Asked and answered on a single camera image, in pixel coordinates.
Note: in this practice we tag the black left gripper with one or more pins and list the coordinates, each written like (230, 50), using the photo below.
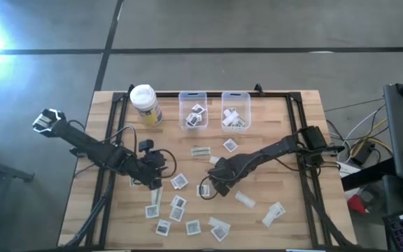
(149, 168)

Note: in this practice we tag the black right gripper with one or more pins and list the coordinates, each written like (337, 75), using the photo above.
(227, 168)

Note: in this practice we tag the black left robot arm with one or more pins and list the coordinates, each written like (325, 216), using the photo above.
(89, 147)

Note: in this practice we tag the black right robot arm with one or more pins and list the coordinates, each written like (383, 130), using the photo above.
(278, 148)

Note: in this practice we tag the clear plastic bin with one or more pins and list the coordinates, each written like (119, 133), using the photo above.
(184, 101)
(245, 105)

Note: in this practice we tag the yellow disinfecting wipes canister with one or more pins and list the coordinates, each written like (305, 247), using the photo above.
(145, 101)

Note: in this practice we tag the white paper sheet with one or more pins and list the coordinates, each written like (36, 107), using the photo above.
(348, 169)

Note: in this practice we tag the red object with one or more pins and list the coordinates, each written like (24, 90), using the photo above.
(357, 204)

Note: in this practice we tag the black power brick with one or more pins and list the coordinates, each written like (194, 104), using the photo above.
(362, 154)

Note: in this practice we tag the black cart leg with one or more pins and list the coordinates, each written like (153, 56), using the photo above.
(366, 175)

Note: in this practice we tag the black floor stand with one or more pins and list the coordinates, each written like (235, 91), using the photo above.
(12, 173)

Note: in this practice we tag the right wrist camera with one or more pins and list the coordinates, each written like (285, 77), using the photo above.
(222, 189)

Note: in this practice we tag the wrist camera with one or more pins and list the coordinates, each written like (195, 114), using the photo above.
(222, 189)
(146, 145)

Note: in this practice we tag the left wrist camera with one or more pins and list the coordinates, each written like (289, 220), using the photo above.
(146, 145)

